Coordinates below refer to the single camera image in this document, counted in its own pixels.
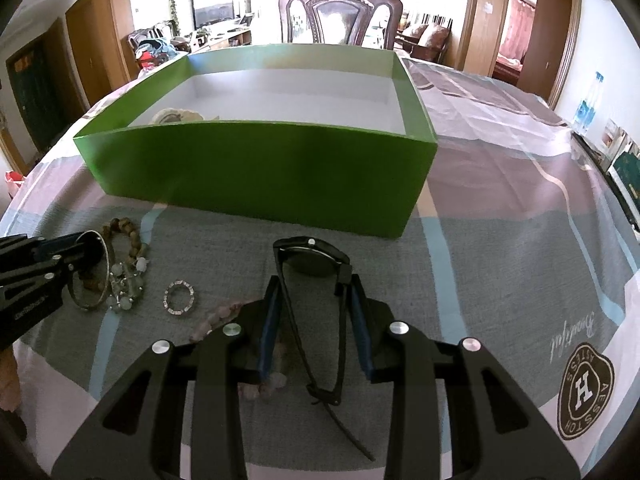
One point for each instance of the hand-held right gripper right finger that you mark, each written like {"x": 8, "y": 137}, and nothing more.
{"x": 361, "y": 330}

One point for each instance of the light printed box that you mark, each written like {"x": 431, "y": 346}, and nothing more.
{"x": 614, "y": 140}

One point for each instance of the clear water bottle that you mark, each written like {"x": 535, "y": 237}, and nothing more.
{"x": 585, "y": 110}

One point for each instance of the flat screen television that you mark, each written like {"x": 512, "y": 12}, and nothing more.
{"x": 215, "y": 10}

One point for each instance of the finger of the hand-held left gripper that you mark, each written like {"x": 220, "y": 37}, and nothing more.
{"x": 30, "y": 300}
{"x": 55, "y": 244}

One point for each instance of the dark green book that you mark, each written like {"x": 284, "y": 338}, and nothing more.
{"x": 627, "y": 180}

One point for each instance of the silver bangle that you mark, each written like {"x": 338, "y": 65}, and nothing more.
{"x": 108, "y": 266}

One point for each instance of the person's left hand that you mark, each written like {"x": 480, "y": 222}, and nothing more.
{"x": 7, "y": 375}

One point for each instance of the black wrist watch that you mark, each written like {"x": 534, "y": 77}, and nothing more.
{"x": 312, "y": 260}

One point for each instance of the dark entrance door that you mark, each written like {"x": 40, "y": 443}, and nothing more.
{"x": 35, "y": 95}

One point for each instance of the white and red bag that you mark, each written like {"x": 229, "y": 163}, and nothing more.
{"x": 15, "y": 182}

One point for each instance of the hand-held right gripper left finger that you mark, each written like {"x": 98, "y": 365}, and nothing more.
{"x": 267, "y": 320}

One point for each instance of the wooden armchair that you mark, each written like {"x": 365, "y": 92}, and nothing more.
{"x": 165, "y": 27}

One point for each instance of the pink curtain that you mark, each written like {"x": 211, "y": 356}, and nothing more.
{"x": 517, "y": 30}

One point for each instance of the wooden television cabinet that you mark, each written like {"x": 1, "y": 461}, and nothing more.
{"x": 230, "y": 37}

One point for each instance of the brown sofa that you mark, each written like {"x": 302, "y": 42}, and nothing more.
{"x": 430, "y": 35}

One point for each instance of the pile of clothes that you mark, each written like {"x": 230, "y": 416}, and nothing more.
{"x": 150, "y": 52}

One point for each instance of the green cardboard box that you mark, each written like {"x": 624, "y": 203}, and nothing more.
{"x": 250, "y": 175}

